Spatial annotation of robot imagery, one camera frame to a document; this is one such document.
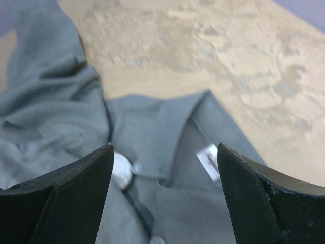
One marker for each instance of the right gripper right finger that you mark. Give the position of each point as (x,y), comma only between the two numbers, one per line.
(267,206)

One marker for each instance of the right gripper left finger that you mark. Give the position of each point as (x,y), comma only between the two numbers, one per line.
(62,206)

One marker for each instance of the grey button shirt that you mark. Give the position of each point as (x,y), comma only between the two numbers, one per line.
(53,112)

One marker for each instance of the white shirt label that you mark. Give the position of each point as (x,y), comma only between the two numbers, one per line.
(208,159)

